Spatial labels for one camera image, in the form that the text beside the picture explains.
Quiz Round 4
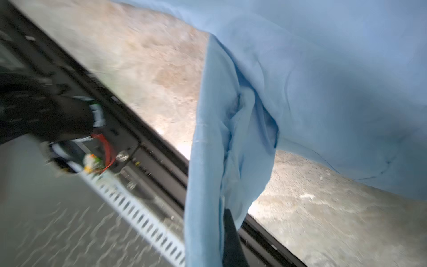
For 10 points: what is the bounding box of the red black wire bundle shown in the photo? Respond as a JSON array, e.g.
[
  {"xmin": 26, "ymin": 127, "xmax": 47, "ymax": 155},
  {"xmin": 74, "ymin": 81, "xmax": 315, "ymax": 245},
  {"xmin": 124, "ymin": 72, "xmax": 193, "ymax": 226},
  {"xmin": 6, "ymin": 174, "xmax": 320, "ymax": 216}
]
[{"xmin": 49, "ymin": 133, "xmax": 117, "ymax": 175}]

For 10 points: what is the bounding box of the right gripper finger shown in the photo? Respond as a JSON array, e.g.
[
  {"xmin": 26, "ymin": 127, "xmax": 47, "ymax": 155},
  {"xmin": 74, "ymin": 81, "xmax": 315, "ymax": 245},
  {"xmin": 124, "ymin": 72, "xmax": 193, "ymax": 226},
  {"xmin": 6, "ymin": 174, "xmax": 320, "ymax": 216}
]
[{"xmin": 222, "ymin": 209, "xmax": 249, "ymax": 267}]

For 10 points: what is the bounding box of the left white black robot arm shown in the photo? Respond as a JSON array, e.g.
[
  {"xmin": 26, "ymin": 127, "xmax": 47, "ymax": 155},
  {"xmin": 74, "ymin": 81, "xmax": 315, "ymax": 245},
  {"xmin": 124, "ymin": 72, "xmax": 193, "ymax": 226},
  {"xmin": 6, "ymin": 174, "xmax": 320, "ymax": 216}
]
[{"xmin": 1, "ymin": 69, "xmax": 106, "ymax": 144}]

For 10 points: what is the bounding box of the light blue long sleeve shirt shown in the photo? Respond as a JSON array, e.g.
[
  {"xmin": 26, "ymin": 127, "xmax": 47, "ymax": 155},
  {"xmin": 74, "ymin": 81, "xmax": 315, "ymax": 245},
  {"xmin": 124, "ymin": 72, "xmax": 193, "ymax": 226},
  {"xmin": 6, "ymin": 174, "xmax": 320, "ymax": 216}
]
[{"xmin": 130, "ymin": 1, "xmax": 427, "ymax": 267}]

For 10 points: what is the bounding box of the black front mounting rail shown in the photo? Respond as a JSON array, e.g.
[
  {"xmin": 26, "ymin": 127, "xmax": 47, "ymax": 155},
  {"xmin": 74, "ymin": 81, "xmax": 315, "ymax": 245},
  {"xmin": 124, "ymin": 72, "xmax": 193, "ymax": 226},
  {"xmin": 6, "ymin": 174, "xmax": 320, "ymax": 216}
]
[{"xmin": 0, "ymin": 0, "xmax": 308, "ymax": 267}]

